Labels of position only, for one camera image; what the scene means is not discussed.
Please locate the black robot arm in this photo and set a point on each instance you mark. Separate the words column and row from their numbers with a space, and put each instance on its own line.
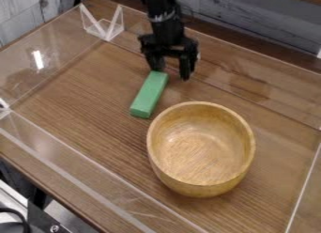
column 165, row 18

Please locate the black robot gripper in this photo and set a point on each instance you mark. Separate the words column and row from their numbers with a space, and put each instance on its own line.
column 156, row 48

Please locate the clear acrylic corner bracket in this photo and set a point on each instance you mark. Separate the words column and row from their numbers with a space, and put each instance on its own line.
column 105, row 29

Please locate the brown wooden bowl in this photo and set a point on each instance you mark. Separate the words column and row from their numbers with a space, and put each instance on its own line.
column 201, row 148

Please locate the black metal table frame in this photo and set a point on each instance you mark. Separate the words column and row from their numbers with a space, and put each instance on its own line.
column 28, row 211

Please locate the clear acrylic tray walls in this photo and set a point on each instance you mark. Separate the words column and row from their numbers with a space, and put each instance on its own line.
column 69, row 136

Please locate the green rectangular block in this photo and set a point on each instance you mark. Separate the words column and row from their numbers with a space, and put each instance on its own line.
column 149, row 93

